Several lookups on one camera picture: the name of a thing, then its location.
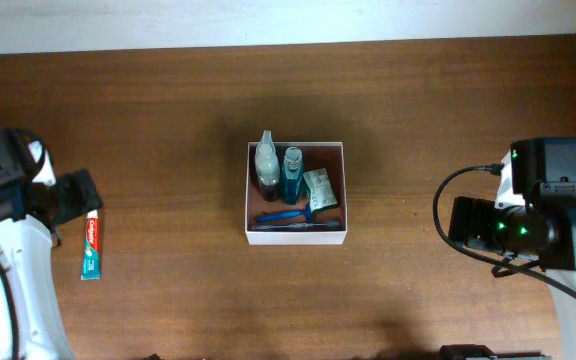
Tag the red white toothpaste tube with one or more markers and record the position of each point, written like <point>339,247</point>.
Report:
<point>91,266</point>

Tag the green white packet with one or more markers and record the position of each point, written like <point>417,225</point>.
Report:
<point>319,191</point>

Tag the white cardboard box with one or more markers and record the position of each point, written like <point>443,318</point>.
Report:
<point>317,155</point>

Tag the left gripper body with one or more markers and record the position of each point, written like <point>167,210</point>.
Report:
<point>75,198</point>

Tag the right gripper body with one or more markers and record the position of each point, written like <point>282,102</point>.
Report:
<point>484,225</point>

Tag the blue white toothbrush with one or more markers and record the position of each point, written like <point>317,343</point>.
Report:
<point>330,225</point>

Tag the clear bottle with purple liquid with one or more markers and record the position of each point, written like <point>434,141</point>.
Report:
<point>267,168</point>

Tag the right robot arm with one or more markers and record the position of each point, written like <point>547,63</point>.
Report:
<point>530,226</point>

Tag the blue mouthwash bottle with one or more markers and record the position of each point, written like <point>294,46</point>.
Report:
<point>292,175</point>

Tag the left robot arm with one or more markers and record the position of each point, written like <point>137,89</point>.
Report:
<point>34,202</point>

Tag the blue disposable razor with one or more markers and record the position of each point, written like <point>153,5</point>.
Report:
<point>305,212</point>

